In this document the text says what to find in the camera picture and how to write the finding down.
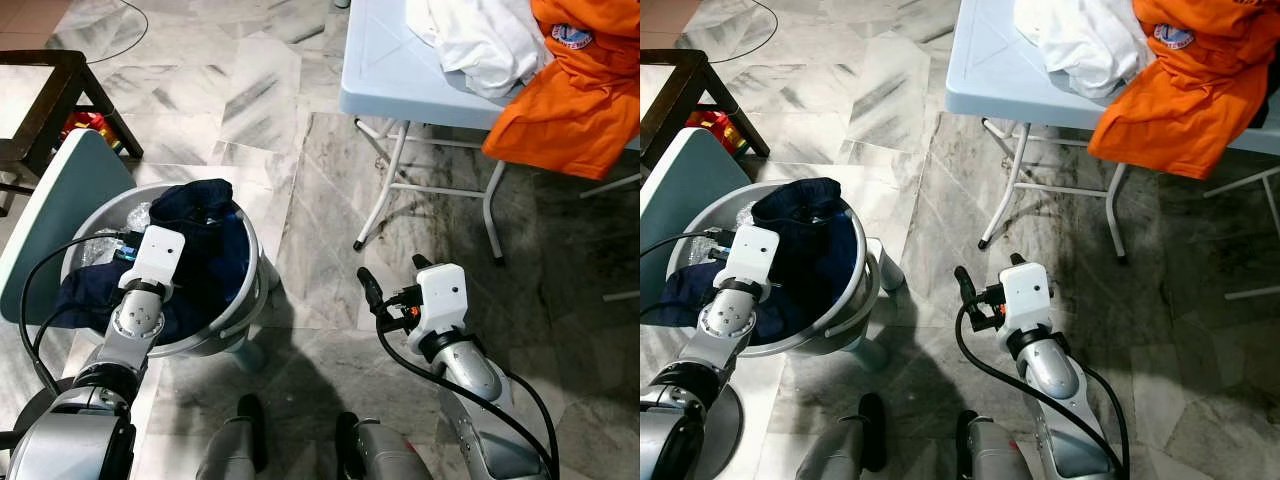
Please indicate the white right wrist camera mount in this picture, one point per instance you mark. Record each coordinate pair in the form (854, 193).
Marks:
(440, 295)
(1025, 290)

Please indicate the light blue folding table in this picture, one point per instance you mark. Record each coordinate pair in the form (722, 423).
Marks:
(400, 70)
(1000, 70)

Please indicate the robot left leg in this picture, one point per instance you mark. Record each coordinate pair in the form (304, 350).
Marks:
(840, 445)
(235, 445)

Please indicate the white shirt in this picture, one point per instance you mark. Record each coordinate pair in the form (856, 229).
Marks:
(480, 45)
(1080, 45)

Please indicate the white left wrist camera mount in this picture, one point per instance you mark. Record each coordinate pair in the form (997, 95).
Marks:
(155, 255)
(750, 255)

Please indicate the red yellow package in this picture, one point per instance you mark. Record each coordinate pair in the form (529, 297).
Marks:
(90, 125)
(715, 128)

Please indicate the robot right leg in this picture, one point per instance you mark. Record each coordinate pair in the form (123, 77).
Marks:
(1000, 455)
(385, 455)

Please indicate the orange shirt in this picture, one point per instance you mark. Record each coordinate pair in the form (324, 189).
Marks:
(1180, 110)
(570, 110)

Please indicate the pale teal plastic panel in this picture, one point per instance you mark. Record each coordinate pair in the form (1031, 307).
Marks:
(60, 210)
(680, 210)

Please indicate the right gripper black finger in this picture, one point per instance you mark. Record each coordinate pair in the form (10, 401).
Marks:
(1017, 260)
(421, 262)
(965, 287)
(371, 288)

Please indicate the grey plastic bucket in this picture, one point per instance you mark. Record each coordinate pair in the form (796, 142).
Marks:
(850, 300)
(240, 320)

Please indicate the robot leg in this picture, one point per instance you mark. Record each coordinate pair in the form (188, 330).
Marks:
(840, 445)
(385, 455)
(1000, 455)
(235, 445)

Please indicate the clear plastic bag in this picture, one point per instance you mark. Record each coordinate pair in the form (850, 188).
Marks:
(740, 215)
(140, 215)

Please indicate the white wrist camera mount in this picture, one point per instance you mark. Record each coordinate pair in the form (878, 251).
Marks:
(1025, 290)
(750, 255)
(440, 295)
(155, 255)

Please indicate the dark wooden table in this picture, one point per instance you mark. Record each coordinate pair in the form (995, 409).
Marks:
(690, 58)
(70, 60)

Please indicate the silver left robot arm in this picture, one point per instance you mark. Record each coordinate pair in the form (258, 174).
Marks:
(725, 320)
(135, 320)

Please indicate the navy blue garment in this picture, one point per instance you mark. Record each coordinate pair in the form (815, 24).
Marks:
(210, 260)
(810, 260)

